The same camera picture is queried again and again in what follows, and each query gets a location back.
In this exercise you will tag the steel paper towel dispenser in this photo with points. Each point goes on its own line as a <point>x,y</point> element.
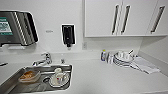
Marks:
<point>16,29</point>

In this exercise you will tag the black wall soap dispenser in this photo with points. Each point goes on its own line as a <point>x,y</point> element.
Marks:
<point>67,35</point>

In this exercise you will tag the dish soap bottle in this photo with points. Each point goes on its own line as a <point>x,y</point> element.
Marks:
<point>103,55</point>

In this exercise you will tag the stainless steel sink basin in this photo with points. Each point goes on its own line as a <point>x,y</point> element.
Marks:
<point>33,88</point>

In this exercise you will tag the white three-door wall cabinet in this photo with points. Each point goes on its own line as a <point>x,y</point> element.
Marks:
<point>100,16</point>

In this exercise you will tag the chrome sink faucet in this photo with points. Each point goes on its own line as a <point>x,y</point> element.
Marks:
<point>43,60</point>

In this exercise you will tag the white wall outlet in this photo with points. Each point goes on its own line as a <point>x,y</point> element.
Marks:
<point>84,45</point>

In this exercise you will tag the white cup in sink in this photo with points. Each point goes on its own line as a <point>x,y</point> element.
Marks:
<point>59,78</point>

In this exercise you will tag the small white bottle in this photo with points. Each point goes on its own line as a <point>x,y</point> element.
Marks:
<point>109,59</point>

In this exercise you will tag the white dish cloth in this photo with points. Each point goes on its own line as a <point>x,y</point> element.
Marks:
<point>145,65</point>

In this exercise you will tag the bowl with orange contents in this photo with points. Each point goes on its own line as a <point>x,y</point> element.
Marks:
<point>29,76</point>

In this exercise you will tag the small wall label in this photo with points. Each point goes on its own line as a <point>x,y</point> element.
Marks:
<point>49,31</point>

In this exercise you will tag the small chrome sink fitting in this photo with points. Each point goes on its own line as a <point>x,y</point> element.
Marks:
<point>62,61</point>

